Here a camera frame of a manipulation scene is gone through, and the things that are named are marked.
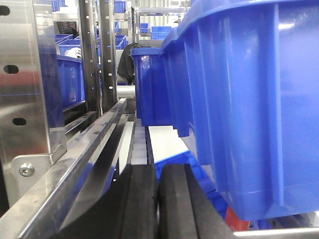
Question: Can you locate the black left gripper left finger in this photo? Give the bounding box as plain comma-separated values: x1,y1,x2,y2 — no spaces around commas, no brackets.
56,165,158,239

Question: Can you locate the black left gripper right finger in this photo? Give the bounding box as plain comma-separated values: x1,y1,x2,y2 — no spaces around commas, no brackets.
159,164,236,239

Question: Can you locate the large blue plastic bin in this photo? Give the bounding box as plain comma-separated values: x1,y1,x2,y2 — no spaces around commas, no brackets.
160,0,319,221

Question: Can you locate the lower blue bin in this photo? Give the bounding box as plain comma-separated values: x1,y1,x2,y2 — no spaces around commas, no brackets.
154,150,272,231

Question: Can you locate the blue bin on left shelf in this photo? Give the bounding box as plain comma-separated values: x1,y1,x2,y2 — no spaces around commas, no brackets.
57,54,85,108

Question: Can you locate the red snack package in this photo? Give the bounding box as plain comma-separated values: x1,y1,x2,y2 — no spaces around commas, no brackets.
225,206,250,232

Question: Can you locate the white roller track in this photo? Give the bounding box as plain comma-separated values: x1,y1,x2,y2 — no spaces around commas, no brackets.
128,119,154,165

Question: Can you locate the black jacket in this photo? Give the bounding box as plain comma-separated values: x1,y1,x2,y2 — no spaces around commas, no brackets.
117,43,143,85

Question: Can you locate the stainless steel shelf rail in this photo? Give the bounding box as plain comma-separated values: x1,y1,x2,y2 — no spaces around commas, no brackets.
0,99,136,239

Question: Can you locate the perforated steel upright post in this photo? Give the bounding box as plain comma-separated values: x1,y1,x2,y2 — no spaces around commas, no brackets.
0,0,67,206

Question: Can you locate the black perforated rack post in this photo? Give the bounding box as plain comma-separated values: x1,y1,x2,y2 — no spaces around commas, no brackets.
77,0,118,117

